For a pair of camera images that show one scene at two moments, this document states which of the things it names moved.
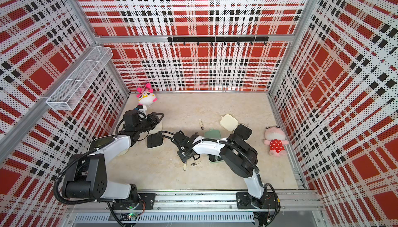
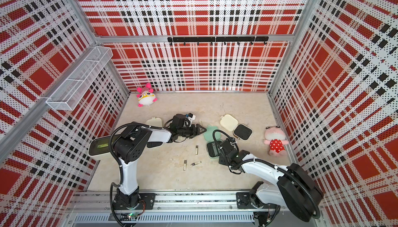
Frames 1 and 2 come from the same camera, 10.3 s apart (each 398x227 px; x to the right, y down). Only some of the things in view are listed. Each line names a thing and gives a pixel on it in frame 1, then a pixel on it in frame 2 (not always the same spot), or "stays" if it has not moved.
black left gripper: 155,117 -> 193,133
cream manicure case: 230,123 stays
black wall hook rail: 218,39 stays
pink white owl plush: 146,96 stays
